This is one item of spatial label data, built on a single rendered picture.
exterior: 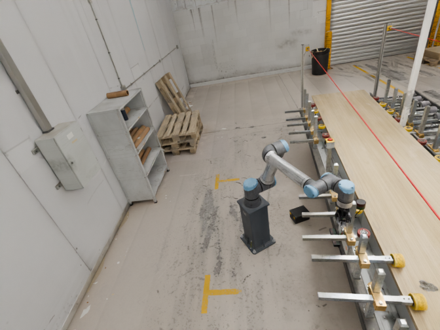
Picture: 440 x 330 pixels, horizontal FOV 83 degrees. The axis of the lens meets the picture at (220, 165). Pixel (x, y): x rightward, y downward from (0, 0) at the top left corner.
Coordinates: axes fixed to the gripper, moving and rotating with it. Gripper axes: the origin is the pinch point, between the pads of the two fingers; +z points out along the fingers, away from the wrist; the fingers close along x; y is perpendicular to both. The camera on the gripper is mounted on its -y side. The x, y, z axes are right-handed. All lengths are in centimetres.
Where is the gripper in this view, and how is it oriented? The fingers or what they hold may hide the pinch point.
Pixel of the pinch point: (340, 223)
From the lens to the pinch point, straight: 197.3
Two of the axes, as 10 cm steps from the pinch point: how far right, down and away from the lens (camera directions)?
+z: 1.7, 8.3, 5.3
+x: 9.7, -0.6, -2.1
